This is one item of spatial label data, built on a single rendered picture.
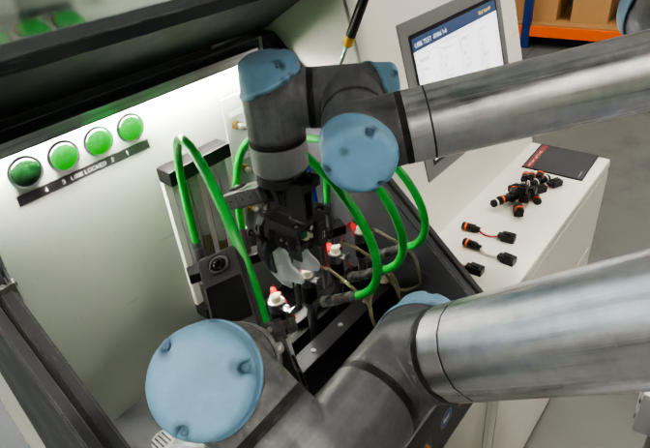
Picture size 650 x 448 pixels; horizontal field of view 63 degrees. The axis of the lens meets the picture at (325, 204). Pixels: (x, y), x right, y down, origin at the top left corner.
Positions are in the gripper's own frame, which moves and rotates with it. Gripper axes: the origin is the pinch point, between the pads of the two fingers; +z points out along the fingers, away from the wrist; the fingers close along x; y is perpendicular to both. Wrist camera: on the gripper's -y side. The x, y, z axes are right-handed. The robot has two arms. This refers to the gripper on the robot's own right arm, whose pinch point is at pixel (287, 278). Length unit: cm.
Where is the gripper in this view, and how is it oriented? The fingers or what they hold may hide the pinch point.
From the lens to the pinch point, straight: 83.7
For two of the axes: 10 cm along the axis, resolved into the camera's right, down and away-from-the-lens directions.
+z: 0.8, 8.4, 5.3
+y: 7.7, 2.9, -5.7
